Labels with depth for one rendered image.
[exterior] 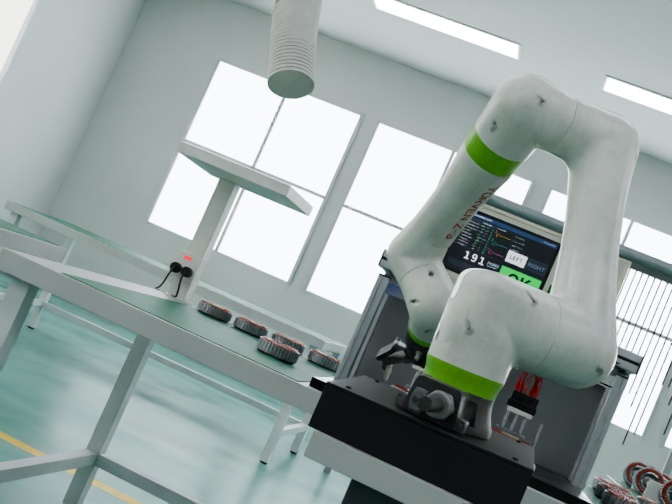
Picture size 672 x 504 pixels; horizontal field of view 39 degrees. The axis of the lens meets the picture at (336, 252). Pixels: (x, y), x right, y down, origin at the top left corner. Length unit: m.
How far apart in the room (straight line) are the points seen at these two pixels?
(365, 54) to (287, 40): 5.98
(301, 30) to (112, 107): 6.57
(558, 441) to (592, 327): 1.01
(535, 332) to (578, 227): 0.24
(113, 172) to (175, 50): 1.34
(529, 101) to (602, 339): 0.43
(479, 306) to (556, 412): 1.09
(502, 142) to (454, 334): 0.41
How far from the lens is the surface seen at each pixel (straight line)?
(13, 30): 8.40
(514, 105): 1.71
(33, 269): 2.30
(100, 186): 9.69
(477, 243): 2.45
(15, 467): 2.75
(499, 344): 1.50
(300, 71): 3.27
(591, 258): 1.64
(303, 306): 8.91
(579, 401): 2.55
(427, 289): 1.90
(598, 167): 1.73
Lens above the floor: 0.92
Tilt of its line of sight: 3 degrees up
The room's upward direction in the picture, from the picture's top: 24 degrees clockwise
